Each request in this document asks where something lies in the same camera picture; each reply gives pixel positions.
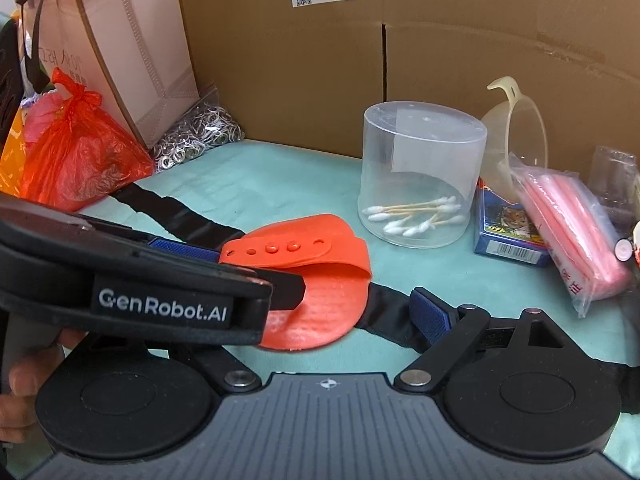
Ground orange silicone scrubber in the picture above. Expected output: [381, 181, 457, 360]
[219, 214, 374, 352]

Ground clear plastic cup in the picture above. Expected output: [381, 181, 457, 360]
[587, 145, 640, 227]

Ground beige plastic funnel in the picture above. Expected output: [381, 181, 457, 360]
[480, 76, 550, 187]

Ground large cardboard box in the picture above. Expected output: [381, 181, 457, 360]
[172, 0, 640, 173]

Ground pack of pink zip bags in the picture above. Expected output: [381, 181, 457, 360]
[507, 165, 635, 319]

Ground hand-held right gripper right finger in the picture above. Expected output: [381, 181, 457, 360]
[395, 286, 576, 393]

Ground blue playing card box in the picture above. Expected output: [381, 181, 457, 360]
[472, 177, 556, 267]

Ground clear plastic cylinder container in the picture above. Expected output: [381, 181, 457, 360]
[357, 101, 489, 249]

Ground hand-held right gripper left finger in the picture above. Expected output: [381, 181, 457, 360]
[144, 339, 262, 393]

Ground person's left hand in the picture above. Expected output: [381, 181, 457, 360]
[0, 329, 90, 445]

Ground orange plastic bag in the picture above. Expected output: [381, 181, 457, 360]
[0, 105, 32, 197]

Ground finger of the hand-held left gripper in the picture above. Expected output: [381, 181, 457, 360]
[146, 236, 223, 265]
[254, 269, 307, 312]

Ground bunch of cotton swabs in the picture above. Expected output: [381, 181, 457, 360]
[361, 196, 466, 239]

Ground black bag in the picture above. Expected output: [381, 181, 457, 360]
[0, 20, 27, 128]

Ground beige paper shopping bag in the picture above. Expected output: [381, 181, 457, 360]
[15, 0, 201, 150]

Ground red plastic bag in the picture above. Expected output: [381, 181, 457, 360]
[20, 67, 155, 213]

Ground teal cloth with black stripe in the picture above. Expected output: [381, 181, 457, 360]
[75, 137, 640, 466]

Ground bag of metal washers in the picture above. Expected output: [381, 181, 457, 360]
[150, 87, 246, 174]

